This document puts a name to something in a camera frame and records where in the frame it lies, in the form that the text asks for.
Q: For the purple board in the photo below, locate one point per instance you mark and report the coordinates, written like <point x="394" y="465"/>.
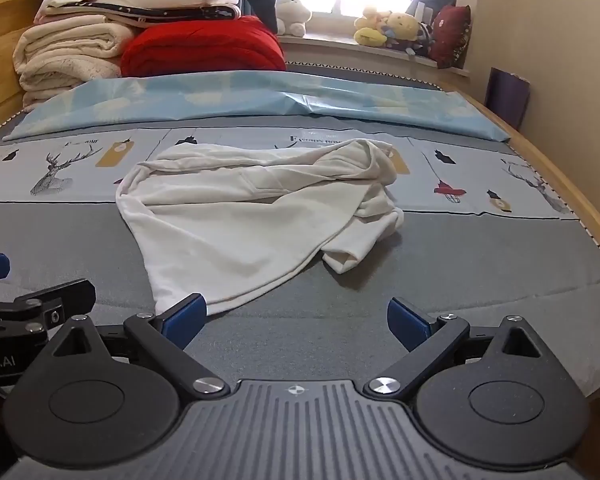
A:
<point x="507" y="97"/>

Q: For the light blue patterned sheet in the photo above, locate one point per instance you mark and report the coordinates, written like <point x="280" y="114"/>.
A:
<point x="230" y="95"/>

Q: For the deer printed mat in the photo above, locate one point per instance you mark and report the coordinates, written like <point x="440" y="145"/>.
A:
<point x="55" y="160"/>

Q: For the white plush toy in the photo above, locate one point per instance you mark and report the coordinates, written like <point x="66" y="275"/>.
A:
<point x="292" y="15"/>

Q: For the dark red cushion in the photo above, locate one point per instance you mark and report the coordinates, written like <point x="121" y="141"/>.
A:
<point x="450" y="35"/>

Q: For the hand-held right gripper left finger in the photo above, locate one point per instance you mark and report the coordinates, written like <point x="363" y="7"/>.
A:
<point x="184" y="321"/>

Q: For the red quilt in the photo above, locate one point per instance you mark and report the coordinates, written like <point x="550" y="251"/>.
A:
<point x="205" y="50"/>

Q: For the white shirt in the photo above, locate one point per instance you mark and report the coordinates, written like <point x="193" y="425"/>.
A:
<point x="230" y="220"/>

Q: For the cream fleece blanket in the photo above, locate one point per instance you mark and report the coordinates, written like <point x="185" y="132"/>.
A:
<point x="65" y="55"/>

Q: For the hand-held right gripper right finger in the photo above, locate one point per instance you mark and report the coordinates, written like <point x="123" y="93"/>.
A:
<point x="408" y="325"/>

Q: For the navy star patterned blanket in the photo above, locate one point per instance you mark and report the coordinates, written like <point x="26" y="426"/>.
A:
<point x="180" y="13"/>

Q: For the round yellow faced doll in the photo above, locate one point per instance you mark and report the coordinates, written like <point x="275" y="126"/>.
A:
<point x="405" y="27"/>

